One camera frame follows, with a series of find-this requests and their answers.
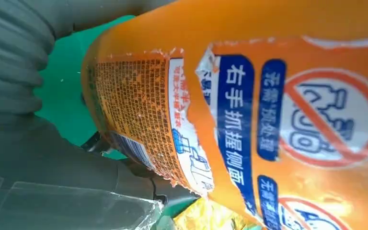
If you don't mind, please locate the yellow plastic sheet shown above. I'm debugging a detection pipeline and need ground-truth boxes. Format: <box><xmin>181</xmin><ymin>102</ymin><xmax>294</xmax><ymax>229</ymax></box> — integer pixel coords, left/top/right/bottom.
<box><xmin>172</xmin><ymin>197</ymin><xmax>263</xmax><ymax>230</ymax></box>

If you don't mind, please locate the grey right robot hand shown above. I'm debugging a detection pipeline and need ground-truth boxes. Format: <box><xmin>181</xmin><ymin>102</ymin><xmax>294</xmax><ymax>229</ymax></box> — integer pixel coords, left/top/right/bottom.
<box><xmin>0</xmin><ymin>0</ymin><xmax>200</xmax><ymax>230</ymax></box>

